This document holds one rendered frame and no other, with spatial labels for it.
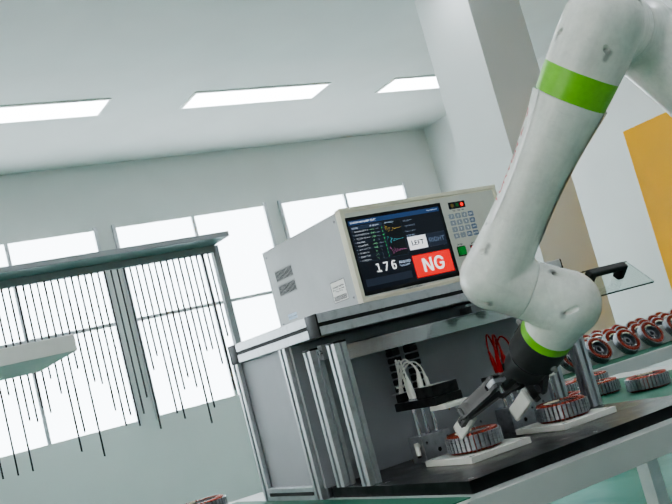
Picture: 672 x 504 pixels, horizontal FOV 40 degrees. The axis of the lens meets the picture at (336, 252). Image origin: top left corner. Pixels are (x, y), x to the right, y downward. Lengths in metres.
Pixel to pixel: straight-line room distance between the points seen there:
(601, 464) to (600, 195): 7.04
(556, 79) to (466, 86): 4.83
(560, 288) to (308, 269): 0.74
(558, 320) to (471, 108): 4.76
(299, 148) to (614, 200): 3.14
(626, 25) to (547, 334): 0.50
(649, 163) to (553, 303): 4.43
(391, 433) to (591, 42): 1.00
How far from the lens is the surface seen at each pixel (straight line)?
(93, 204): 8.52
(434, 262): 2.04
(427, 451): 1.95
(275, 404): 2.08
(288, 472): 2.11
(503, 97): 6.09
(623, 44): 1.43
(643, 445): 1.80
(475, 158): 6.23
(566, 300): 1.52
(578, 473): 1.68
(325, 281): 2.03
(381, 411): 2.05
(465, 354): 2.20
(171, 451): 8.36
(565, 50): 1.43
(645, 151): 5.92
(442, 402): 1.89
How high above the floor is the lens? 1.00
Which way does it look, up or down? 7 degrees up
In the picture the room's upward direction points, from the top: 15 degrees counter-clockwise
